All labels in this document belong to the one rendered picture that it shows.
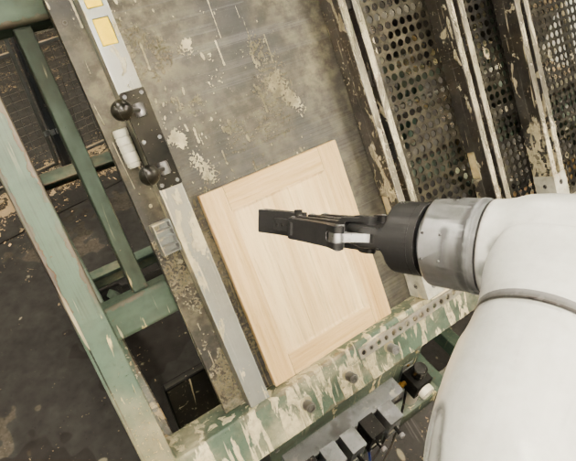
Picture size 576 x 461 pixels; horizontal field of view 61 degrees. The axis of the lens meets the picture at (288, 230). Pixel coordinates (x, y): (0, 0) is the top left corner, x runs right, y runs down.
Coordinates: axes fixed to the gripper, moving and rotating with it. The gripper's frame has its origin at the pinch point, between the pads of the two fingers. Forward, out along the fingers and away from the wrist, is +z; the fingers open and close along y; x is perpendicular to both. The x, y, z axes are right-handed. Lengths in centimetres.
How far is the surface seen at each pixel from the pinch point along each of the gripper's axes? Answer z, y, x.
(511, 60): 10, -112, -40
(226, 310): 37, -23, 24
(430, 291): 14, -75, 25
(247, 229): 38.1, -30.6, 7.1
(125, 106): 36.3, 0.2, -16.7
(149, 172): 34.3, -3.0, -5.6
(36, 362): 182, -38, 82
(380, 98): 23, -60, -24
